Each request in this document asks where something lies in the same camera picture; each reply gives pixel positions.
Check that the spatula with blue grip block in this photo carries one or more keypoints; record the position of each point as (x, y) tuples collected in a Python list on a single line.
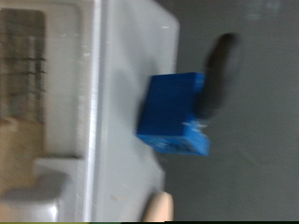
[(169, 105)]

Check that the round wooden plate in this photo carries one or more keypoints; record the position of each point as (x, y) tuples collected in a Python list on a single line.
[(160, 207)]

